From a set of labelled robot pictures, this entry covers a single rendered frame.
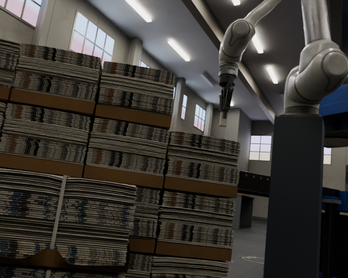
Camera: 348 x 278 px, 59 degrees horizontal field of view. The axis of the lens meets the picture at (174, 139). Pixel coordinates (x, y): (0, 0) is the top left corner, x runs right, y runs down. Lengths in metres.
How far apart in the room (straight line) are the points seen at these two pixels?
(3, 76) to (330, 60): 1.20
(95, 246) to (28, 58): 0.72
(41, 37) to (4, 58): 5.68
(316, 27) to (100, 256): 1.20
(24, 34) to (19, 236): 6.32
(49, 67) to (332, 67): 1.05
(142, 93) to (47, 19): 6.04
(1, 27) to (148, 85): 5.73
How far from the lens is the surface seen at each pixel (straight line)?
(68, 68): 1.21
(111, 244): 0.85
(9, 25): 6.89
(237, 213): 7.79
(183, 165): 1.16
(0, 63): 1.27
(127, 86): 1.20
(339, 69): 1.35
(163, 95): 1.20
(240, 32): 1.34
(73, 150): 1.15
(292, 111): 1.52
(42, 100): 1.19
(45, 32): 7.03
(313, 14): 1.52
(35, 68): 1.23
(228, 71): 1.47
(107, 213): 0.84
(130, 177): 1.13
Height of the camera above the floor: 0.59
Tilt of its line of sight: 10 degrees up
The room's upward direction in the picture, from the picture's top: 7 degrees clockwise
